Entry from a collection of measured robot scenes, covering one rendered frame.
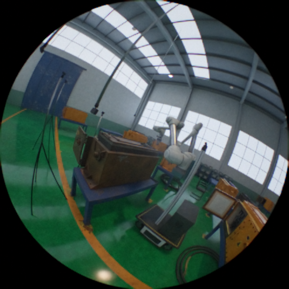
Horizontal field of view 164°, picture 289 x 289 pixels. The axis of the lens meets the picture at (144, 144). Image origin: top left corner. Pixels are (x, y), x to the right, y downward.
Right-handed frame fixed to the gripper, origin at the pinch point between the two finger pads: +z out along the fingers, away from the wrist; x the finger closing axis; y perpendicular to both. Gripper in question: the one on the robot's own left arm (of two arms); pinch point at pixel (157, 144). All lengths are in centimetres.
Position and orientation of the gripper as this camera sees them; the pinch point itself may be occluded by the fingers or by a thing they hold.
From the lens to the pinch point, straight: 214.6
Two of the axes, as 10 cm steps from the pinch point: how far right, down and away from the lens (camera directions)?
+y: 7.1, 3.9, -5.8
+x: 5.8, 1.5, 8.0
